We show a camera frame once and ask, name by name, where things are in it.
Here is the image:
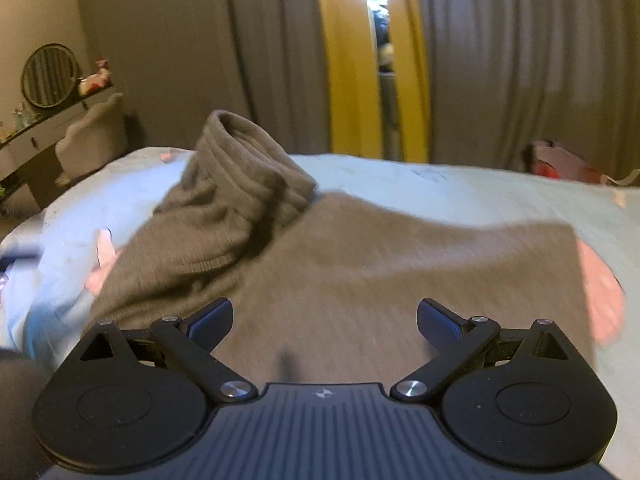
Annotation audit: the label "red pink bag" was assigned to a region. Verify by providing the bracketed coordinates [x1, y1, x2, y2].
[522, 140, 608, 184]

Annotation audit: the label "round black framed mirror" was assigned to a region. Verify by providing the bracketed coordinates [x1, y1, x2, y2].
[21, 44, 80, 110]

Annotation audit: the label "grey curtain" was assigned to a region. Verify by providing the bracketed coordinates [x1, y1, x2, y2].
[78, 0, 639, 177]

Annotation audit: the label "dressing table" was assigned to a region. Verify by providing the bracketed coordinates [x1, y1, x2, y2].
[1, 87, 115, 219]

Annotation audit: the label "light blue bed sheet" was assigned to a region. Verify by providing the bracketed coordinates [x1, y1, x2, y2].
[1, 148, 639, 479]

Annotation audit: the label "small pink toy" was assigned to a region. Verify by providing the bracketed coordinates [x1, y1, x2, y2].
[78, 58, 112, 98]

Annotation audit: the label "brown knit pants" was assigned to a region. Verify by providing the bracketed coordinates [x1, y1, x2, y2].
[89, 110, 594, 385]

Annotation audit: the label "white fluffy chair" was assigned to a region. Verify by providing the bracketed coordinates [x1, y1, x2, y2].
[55, 92, 128, 186]

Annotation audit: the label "yellow curtain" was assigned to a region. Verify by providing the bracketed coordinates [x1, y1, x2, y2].
[319, 0, 432, 162]

